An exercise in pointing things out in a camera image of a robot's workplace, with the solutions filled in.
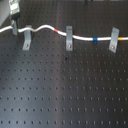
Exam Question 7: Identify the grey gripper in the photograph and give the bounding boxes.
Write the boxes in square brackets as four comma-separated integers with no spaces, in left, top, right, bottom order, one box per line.
[9,0,20,35]

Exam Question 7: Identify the white cable with coloured bands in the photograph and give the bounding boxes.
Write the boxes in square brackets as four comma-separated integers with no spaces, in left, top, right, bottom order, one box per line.
[0,24,128,42]

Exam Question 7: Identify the grey metal cable clip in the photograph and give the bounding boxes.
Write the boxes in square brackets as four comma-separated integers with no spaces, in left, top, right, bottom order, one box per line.
[22,30,32,50]
[66,26,73,51]
[109,27,119,52]

